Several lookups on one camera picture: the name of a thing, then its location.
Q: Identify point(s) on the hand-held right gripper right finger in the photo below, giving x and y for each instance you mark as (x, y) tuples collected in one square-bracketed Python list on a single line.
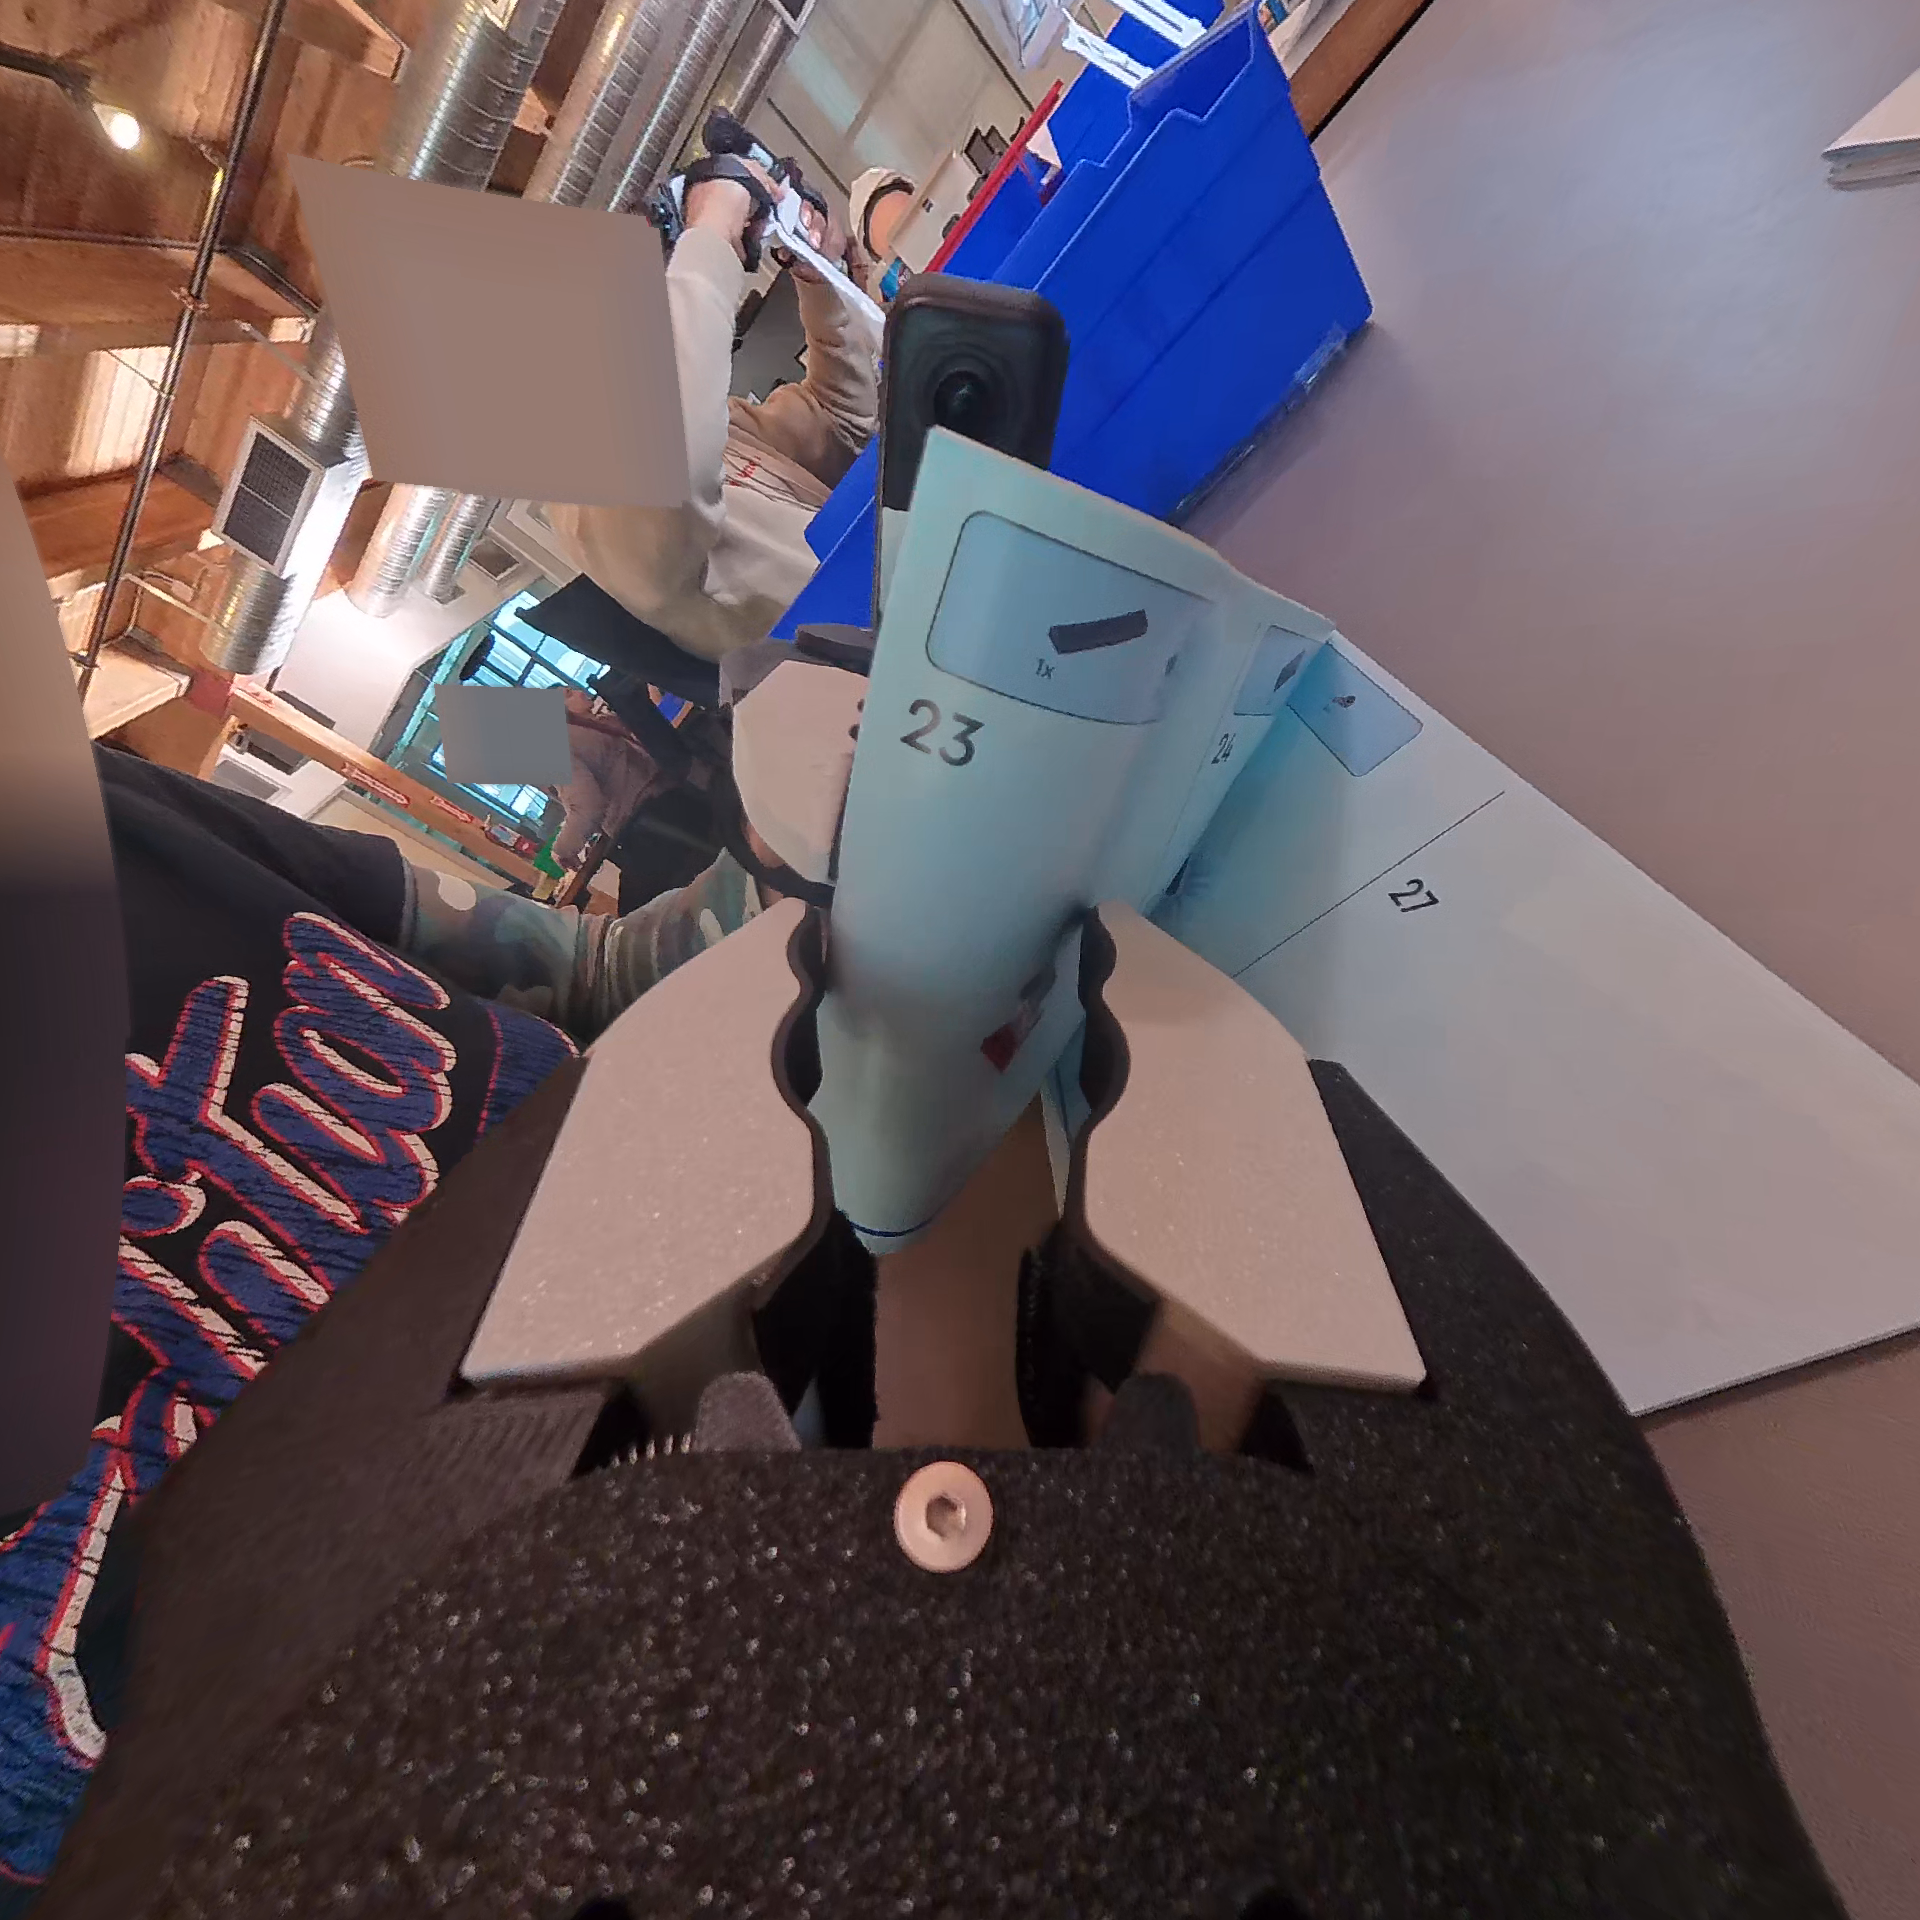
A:
[(1244, 1200)]

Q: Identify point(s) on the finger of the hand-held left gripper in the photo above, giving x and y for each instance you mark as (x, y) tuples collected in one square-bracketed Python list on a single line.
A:
[(796, 764)]

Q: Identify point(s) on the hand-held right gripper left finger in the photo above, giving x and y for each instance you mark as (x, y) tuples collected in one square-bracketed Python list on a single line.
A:
[(644, 1185)]

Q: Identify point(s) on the helicopter cover instruction booklet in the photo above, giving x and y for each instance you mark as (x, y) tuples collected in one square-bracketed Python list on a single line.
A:
[(1019, 838)]

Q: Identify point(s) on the person's left forearm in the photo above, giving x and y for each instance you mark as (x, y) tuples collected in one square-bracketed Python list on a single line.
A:
[(569, 944)]

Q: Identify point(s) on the blue plastic bin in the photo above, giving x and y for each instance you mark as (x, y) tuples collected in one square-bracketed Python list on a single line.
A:
[(1089, 129), (1200, 300)]

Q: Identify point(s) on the black printed shirt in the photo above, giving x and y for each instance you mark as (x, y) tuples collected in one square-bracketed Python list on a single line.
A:
[(299, 1078)]

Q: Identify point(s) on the white air vent grille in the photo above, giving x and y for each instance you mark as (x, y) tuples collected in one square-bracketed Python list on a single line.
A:
[(269, 494)]

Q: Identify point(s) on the ceiling lamp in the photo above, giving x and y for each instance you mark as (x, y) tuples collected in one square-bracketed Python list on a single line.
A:
[(118, 129)]

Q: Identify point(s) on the red car cover instruction booklet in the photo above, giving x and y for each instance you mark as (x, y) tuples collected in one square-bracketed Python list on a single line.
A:
[(1874, 129)]

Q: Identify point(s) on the silver ventilation duct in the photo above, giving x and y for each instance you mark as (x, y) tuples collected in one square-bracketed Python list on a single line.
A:
[(405, 562), (480, 75), (660, 75)]

